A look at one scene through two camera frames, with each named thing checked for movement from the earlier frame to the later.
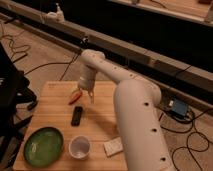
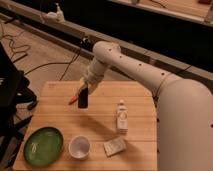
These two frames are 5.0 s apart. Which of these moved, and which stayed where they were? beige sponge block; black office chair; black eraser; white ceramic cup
Moved: black eraser
Stayed: beige sponge block; white ceramic cup; black office chair
